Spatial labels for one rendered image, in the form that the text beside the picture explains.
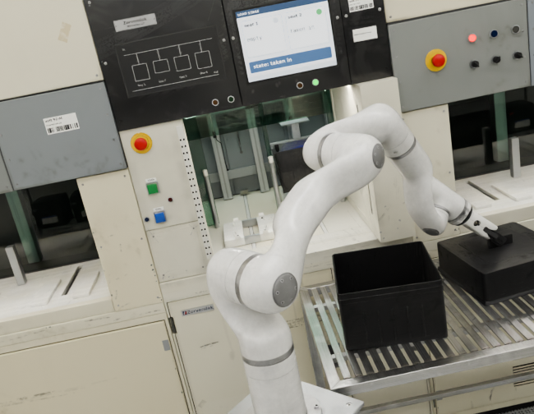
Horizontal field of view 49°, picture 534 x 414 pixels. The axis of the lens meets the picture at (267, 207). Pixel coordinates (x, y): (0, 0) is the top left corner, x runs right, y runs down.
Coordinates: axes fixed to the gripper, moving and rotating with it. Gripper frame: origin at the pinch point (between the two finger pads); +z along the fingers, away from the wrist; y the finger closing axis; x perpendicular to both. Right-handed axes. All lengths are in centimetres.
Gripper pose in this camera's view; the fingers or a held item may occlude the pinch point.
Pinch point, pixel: (497, 238)
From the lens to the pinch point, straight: 194.0
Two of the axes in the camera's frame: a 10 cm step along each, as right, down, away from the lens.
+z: 8.1, 4.9, 3.1
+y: -2.0, -2.6, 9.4
